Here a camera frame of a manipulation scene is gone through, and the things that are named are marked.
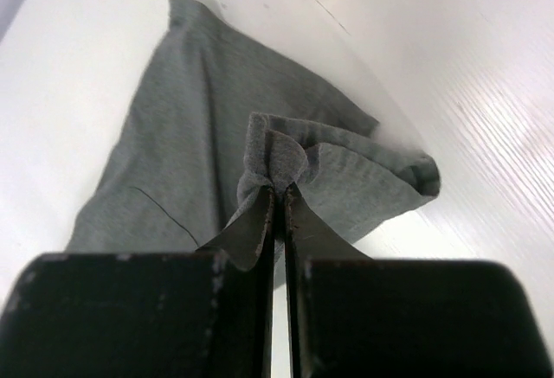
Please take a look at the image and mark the grey shorts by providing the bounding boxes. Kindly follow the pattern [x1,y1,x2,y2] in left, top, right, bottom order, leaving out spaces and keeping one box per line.
[67,0,441,253]

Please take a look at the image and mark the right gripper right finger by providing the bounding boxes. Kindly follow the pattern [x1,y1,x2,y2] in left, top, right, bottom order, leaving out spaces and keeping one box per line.
[284,186,553,377]

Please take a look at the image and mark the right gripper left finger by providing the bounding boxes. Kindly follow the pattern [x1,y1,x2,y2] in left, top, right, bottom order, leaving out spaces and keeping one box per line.
[1,187,275,377]

